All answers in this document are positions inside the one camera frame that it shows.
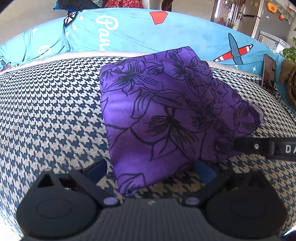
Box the white appliance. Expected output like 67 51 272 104
257 30 290 54

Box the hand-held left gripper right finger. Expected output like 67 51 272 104
183 158 270 208

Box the dark wooden chair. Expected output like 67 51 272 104
161 0 174 12

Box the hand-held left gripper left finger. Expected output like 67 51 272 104
35 159 121 208

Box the green potted plant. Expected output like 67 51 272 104
282 37 296 61

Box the houndstooth sofa seat cover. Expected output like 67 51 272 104
0 50 296 237

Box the brown patterned scarf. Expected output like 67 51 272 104
279 59 296 109

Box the silver refrigerator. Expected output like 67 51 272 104
238 0 269 39

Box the dark tablet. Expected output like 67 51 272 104
261 54 277 93

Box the orange wall toy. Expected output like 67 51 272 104
266 1 278 14

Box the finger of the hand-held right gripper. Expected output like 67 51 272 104
233 136 276 157

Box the blue printed sofa cover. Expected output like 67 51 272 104
0 8 288 80

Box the wooden door frame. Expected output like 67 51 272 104
210 0 246 29

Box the red floral cloth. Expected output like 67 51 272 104
103 0 144 10

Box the purple floral garment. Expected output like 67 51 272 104
99 46 265 198

